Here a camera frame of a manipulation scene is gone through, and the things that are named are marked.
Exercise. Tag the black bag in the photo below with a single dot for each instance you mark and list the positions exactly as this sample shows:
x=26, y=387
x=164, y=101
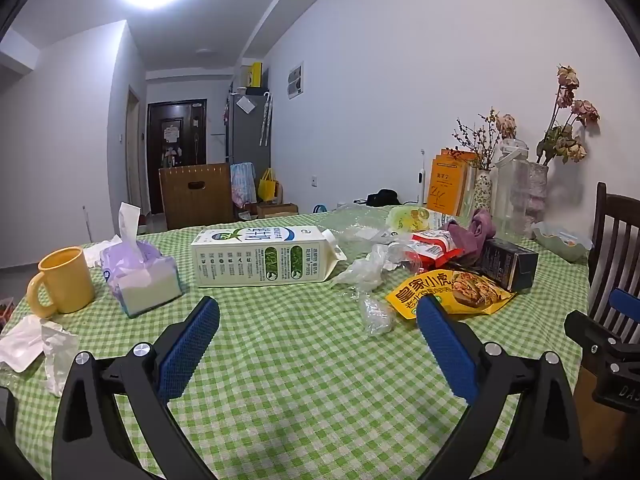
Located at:
x=384, y=197

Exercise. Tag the yellow mug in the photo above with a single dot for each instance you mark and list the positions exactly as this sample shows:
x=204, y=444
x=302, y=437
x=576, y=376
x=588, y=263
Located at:
x=65, y=280

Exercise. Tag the black box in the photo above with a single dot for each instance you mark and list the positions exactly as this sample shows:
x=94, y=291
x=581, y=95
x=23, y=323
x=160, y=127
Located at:
x=507, y=262

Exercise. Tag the white paper note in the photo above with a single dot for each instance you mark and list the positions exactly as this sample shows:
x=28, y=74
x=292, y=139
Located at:
x=245, y=104

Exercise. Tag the clear glass jar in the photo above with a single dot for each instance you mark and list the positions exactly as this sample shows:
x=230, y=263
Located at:
x=507, y=185

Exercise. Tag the plain cardboard box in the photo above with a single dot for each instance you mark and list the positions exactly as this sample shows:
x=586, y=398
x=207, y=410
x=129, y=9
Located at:
x=587, y=410

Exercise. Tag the yellow snack bag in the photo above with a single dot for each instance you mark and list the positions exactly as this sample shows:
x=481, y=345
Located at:
x=460, y=295

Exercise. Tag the white electric toothbrush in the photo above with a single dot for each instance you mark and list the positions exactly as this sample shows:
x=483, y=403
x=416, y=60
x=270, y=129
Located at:
x=420, y=180

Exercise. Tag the crumpled clear plastic wrap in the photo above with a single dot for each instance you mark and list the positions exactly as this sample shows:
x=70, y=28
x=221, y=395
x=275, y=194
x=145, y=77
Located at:
x=367, y=270

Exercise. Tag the floral patterned vase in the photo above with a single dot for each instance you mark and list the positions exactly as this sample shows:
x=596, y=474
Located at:
x=482, y=192

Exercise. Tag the open cardboard box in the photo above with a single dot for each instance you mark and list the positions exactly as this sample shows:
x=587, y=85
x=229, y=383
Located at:
x=277, y=210

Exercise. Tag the green checkered tablecloth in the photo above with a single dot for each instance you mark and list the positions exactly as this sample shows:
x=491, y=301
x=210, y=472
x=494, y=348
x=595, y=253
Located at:
x=300, y=360

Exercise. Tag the yellow box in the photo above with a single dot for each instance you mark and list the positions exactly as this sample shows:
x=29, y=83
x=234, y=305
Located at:
x=256, y=75

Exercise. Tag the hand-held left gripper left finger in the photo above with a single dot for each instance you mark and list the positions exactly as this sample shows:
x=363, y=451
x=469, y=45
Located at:
x=187, y=350

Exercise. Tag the glass vase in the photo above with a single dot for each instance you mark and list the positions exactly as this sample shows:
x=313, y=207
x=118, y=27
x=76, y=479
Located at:
x=535, y=195

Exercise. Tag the large clear plastic bag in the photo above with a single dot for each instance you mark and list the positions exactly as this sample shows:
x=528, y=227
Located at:
x=362, y=230

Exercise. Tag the grey refrigerator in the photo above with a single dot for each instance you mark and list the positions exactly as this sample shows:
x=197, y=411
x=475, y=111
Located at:
x=247, y=135

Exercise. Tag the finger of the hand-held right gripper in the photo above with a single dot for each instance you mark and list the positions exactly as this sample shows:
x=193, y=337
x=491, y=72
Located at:
x=627, y=302
x=587, y=332

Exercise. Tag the crumpled white plastic wrapper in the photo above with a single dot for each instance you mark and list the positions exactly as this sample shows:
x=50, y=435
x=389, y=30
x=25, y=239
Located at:
x=60, y=355

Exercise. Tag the dark wooden chair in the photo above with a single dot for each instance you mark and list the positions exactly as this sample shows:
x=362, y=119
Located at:
x=607, y=240

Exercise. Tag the small clear plastic bag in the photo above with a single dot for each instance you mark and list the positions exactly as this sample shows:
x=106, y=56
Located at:
x=376, y=317

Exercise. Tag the yellow tote bag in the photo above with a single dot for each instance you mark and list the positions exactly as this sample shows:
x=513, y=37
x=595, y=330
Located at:
x=267, y=187

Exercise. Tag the blue patterned bag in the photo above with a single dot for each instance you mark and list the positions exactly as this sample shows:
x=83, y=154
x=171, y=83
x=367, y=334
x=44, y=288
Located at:
x=243, y=185

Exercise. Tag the orange box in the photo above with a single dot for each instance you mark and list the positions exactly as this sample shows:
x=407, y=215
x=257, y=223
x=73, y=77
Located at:
x=447, y=185

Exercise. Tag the dried flower branches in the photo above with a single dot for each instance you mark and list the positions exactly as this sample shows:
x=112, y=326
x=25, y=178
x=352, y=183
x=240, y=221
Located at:
x=487, y=135

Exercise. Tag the dried pink flowers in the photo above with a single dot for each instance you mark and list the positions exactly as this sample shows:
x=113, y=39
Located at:
x=567, y=135

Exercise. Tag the dark door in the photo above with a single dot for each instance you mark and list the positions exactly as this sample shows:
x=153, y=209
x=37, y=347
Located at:
x=175, y=170

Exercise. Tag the white green milk carton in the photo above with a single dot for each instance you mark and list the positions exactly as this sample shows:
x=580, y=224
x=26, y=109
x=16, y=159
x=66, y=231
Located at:
x=250, y=260

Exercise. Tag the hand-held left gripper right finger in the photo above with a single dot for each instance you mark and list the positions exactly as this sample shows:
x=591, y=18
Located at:
x=447, y=350

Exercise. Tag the red white snack bag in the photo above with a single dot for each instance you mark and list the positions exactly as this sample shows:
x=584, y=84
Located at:
x=435, y=246

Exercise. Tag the white umbrella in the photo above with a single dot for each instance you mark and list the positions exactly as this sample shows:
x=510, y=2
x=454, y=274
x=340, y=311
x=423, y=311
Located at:
x=266, y=120

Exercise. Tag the purple cloth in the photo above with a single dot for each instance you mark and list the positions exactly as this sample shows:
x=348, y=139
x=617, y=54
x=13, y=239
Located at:
x=475, y=232

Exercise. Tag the white paper napkin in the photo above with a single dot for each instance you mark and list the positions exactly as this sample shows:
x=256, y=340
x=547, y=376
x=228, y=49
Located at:
x=20, y=342

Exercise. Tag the purple tissue pack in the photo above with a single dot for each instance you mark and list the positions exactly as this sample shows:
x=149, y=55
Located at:
x=137, y=272

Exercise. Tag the green fruit print bag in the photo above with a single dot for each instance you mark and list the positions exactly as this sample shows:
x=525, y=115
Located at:
x=412, y=217

